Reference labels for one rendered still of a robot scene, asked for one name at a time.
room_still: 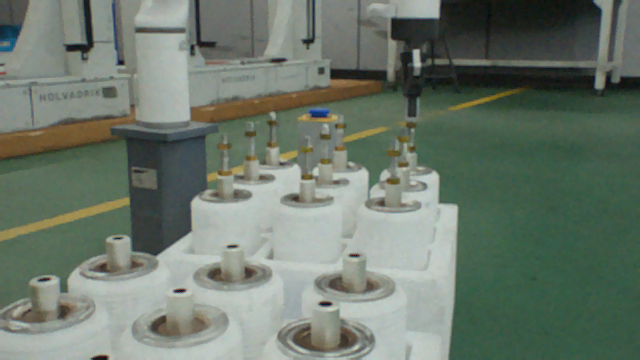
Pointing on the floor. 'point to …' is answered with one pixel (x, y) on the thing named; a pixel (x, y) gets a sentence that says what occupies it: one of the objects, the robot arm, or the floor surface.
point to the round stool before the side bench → (434, 64)
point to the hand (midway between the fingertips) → (411, 108)
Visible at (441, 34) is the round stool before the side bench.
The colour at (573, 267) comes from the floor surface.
